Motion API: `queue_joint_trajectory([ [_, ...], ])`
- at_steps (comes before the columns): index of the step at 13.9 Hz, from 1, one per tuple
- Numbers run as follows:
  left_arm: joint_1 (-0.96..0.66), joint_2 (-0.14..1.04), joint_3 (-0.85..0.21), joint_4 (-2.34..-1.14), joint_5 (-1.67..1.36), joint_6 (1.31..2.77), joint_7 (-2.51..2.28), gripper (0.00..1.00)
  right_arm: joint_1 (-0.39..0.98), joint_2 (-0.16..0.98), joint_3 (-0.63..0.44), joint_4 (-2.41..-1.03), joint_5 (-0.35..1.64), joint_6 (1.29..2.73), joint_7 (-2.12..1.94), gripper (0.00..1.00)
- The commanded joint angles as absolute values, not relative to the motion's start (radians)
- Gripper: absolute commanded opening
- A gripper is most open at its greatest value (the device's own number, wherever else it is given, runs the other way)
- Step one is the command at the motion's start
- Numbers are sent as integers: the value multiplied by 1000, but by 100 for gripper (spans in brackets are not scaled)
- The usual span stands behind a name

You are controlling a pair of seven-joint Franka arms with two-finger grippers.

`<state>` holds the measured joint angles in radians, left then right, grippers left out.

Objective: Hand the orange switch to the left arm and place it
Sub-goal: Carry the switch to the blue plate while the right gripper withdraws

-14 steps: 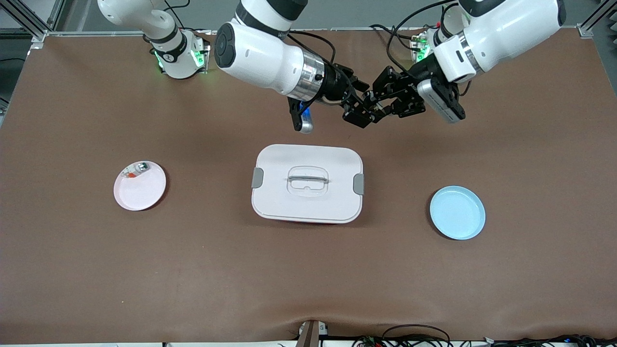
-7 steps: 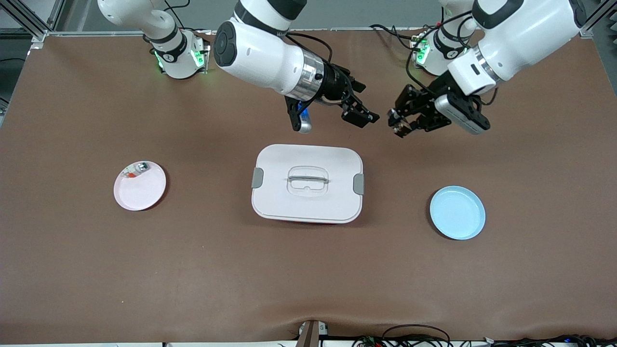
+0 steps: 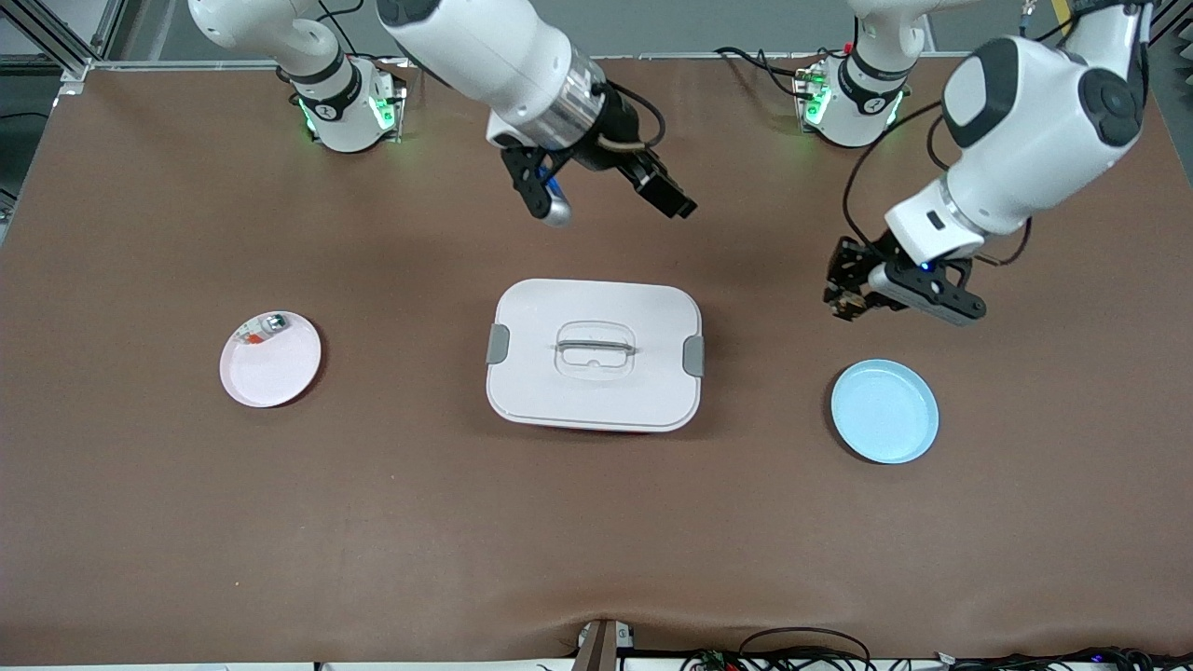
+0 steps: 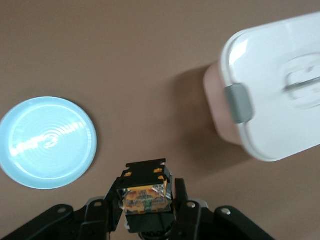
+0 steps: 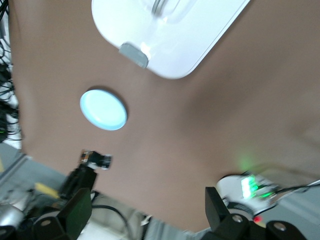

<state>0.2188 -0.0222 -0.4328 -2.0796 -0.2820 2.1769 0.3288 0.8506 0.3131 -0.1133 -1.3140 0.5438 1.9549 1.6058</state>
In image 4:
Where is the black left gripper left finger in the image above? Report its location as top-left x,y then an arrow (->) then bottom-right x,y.
0,176 -> 125,240

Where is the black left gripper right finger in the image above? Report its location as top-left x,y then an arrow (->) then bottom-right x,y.
171,177 -> 276,240

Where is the black and orange switch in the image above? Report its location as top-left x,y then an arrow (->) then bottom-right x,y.
116,158 -> 175,235

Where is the white lidded pink box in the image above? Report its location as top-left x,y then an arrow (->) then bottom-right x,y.
202,11 -> 320,163

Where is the light blue round plate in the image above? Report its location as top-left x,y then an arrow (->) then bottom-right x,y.
0,96 -> 98,190

